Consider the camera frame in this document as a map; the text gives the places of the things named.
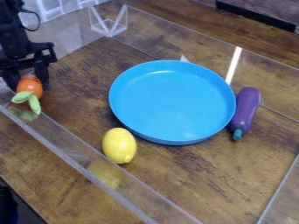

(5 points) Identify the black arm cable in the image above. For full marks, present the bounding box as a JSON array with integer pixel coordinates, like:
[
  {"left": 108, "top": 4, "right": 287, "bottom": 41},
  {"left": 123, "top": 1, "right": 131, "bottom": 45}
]
[{"left": 16, "top": 8, "right": 43, "bottom": 32}]

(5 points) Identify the yellow toy lemon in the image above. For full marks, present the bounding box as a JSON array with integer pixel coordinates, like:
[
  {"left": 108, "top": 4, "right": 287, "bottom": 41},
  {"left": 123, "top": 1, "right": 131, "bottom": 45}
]
[{"left": 101, "top": 128, "right": 136, "bottom": 164}]

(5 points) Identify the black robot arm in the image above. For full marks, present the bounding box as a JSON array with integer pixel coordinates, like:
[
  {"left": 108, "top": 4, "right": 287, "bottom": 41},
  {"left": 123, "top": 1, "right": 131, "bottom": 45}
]
[{"left": 0, "top": 0, "right": 57, "bottom": 91}]

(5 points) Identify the blue round tray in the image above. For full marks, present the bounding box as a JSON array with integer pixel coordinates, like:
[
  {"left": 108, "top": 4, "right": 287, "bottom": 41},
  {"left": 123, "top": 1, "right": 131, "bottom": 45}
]
[{"left": 108, "top": 60, "right": 236, "bottom": 145}]

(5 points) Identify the clear acrylic corner bracket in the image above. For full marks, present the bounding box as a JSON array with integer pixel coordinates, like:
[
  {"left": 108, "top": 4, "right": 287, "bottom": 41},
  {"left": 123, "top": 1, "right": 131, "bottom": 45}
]
[{"left": 88, "top": 5, "right": 127, "bottom": 38}]

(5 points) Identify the purple toy eggplant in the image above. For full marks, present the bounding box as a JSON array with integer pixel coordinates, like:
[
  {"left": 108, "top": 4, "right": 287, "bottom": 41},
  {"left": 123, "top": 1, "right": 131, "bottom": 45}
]
[{"left": 228, "top": 87, "right": 261, "bottom": 141}]

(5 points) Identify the clear acrylic barrier wall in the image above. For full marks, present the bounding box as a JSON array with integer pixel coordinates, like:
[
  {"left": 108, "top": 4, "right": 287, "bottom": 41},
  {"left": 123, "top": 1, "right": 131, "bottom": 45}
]
[{"left": 0, "top": 86, "right": 201, "bottom": 224}]

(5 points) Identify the orange toy carrot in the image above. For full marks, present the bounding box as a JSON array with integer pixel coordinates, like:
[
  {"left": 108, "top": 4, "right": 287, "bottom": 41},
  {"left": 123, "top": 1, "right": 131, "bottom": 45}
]
[{"left": 12, "top": 73, "right": 43, "bottom": 115}]

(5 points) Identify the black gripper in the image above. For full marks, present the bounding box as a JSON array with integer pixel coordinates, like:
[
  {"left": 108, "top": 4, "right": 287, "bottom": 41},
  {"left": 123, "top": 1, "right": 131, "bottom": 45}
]
[{"left": 0, "top": 42, "right": 57, "bottom": 91}]

